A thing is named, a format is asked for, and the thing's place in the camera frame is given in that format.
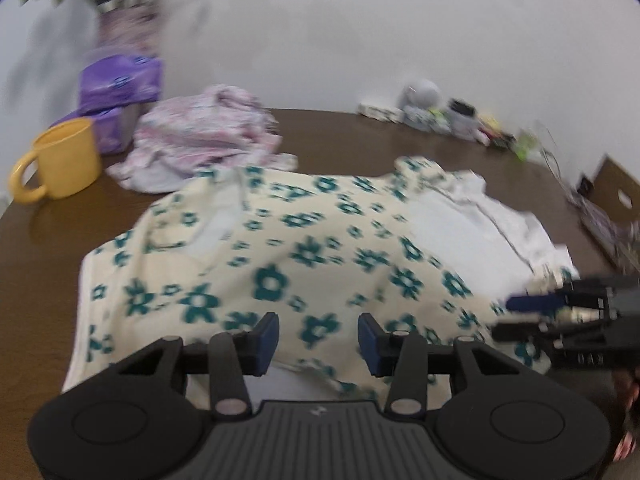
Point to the green liquid bottle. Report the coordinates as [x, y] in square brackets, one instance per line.
[526, 145]

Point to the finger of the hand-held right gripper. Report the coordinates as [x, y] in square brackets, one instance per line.
[522, 332]
[535, 301]

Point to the dark red labelled box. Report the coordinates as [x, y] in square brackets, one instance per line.
[497, 139]

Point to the yellow mug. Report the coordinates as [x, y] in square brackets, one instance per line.
[65, 160]

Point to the pink mottled vase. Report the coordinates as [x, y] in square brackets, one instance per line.
[125, 30]

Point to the purple tissue pack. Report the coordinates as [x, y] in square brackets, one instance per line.
[112, 130]
[120, 80]

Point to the black charger block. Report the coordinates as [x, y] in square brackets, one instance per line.
[461, 106]

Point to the small black device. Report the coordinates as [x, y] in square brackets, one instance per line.
[586, 184]

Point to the white robot-shaped speaker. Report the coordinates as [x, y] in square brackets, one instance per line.
[422, 92]

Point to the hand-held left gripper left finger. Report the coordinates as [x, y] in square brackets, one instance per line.
[265, 342]

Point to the pink floral garment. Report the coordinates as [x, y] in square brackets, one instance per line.
[200, 130]

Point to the yellow note pad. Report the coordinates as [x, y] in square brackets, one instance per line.
[489, 122]

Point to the grey tin box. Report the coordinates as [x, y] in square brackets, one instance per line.
[460, 125]

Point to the person's right hand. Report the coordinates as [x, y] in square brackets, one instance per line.
[631, 390]

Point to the white power strip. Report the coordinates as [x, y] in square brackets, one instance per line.
[380, 111]

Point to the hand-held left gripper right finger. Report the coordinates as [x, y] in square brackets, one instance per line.
[370, 342]

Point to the gold-edged smartphone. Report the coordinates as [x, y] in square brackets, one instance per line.
[610, 232]

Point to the cream green-flowered garment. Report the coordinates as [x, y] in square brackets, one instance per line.
[300, 240]

